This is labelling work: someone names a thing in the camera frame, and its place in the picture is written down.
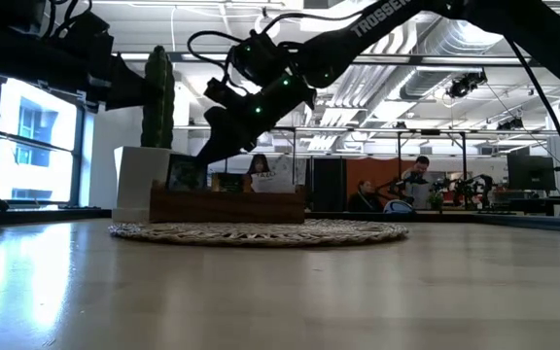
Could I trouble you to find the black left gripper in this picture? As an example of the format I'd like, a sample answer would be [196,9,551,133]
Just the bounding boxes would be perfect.
[60,46,159,111]

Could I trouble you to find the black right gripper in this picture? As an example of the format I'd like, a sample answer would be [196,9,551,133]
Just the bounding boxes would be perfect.
[194,72,318,166]

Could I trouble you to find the dark blue Ahmad tea packet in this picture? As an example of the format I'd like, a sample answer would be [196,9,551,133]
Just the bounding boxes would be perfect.
[165,153,209,192]

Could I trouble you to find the white orange Tazo tea packet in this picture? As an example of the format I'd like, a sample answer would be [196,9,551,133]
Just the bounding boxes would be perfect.
[249,169,297,194]

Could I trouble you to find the wooden tea organizer box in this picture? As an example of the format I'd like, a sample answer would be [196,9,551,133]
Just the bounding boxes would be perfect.
[149,179,307,225]

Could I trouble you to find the person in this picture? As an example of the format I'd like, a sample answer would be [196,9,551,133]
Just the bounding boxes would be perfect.
[246,154,271,176]
[401,155,435,211]
[347,179,383,214]

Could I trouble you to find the green cactus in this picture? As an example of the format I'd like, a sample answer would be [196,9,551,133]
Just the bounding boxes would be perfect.
[140,45,176,150]

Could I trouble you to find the white plant pot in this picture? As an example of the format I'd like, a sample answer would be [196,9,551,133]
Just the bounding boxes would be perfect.
[112,145,184,224]

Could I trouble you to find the round woven straw placemat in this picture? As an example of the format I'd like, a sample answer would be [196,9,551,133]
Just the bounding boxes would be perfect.
[108,218,410,248]

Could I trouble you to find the black cabinet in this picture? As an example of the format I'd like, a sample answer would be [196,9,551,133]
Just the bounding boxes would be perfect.
[311,157,348,214]

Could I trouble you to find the orange partition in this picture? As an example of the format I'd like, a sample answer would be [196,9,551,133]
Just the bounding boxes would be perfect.
[345,157,407,195]

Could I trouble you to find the white blue rounded object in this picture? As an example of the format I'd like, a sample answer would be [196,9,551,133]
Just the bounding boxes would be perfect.
[382,198,416,215]

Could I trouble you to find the black ceiling device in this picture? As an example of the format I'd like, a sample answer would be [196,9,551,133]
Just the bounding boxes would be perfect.
[444,70,489,100]

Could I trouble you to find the black computer monitor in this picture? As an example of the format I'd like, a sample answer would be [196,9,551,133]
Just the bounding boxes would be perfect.
[507,154,557,193]

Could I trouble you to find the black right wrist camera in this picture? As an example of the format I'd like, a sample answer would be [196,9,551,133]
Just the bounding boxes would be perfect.
[204,76,243,112]

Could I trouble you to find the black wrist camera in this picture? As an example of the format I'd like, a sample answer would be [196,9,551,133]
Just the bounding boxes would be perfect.
[204,76,243,112]
[68,12,112,48]

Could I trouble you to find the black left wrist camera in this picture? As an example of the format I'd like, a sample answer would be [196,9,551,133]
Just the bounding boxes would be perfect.
[68,12,112,48]

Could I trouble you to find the black aluminium frame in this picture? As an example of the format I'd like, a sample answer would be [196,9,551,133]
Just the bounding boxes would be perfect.
[0,179,560,234]

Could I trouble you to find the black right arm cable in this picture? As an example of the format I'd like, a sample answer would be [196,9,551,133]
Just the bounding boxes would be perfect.
[506,36,560,179]

